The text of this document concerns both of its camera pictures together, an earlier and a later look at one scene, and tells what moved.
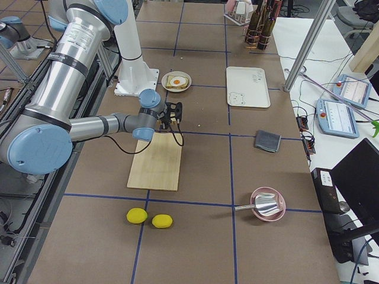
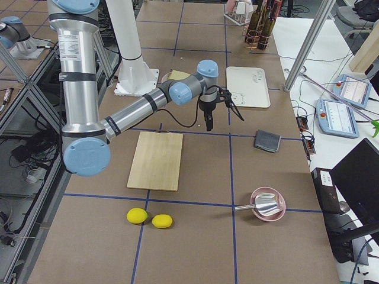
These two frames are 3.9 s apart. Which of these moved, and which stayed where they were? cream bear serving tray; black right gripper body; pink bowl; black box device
Moved: black right gripper body
Stayed: pink bowl; black box device; cream bear serving tray
